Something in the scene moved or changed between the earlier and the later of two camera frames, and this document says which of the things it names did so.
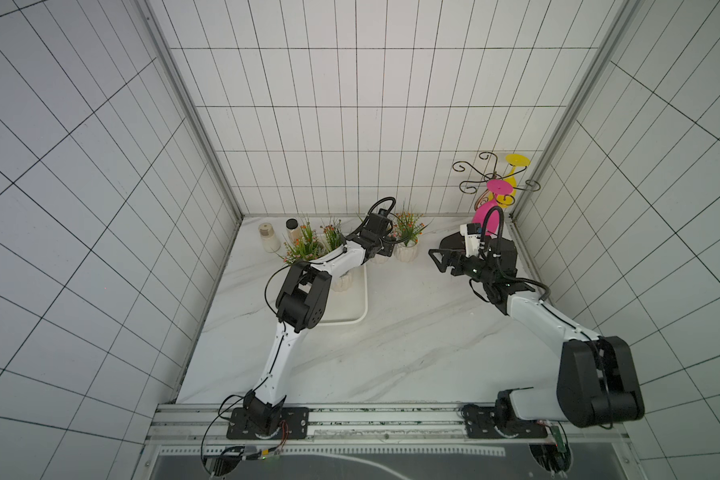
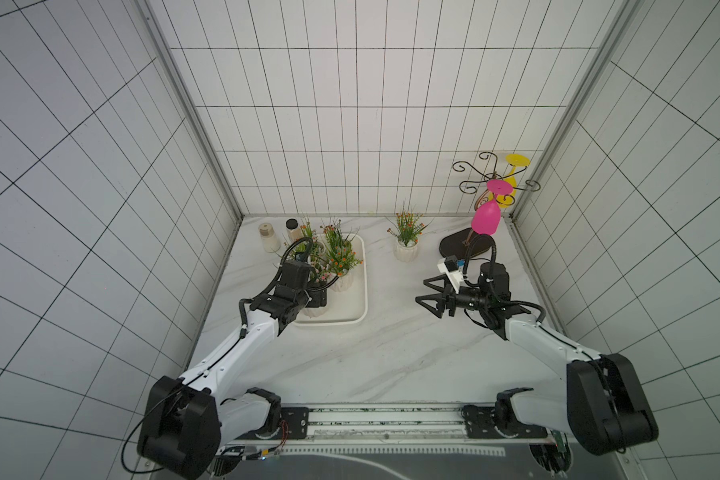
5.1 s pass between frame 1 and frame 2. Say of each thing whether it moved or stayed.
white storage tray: stayed
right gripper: moved
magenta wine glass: stayed
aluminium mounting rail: stayed
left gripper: moved
